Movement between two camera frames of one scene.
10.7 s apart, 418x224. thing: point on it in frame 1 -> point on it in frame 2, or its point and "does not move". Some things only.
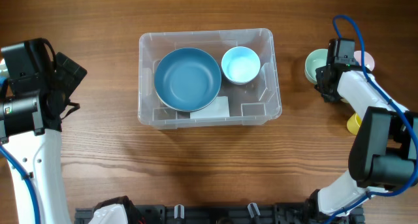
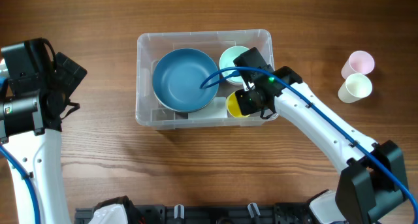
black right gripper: [328, 96] -> [245, 108]
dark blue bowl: [187, 79] does not move
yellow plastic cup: [353, 123] -> [233, 107]
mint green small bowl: [316, 59] -> [226, 61]
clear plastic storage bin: [206, 78] does not move
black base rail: [221, 213] does not move
